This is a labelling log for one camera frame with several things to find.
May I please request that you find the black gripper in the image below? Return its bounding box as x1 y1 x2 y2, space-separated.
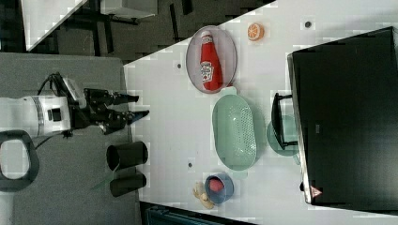
69 88 149 130

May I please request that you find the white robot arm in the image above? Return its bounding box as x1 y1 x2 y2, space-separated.
1 88 149 194

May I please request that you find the red ketchup bottle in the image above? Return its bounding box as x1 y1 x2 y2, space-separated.
200 31 223 91

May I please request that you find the beige toy piece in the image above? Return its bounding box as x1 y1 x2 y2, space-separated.
192 182 214 209

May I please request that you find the red toy in bowl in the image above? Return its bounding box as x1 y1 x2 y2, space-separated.
208 178 224 192

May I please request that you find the grey round plate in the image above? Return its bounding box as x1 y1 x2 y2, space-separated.
186 25 237 94

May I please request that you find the blue bowl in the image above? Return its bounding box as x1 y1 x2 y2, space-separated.
205 172 234 204

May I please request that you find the orange slice toy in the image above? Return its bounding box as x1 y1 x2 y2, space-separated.
247 22 265 41

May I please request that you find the green cup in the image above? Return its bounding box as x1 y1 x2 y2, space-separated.
267 115 300 165

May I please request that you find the black toaster oven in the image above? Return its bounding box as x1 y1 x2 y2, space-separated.
271 26 398 215

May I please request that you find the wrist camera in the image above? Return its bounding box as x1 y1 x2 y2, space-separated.
63 78 86 109

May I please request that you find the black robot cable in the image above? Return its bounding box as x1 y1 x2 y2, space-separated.
37 72 64 97

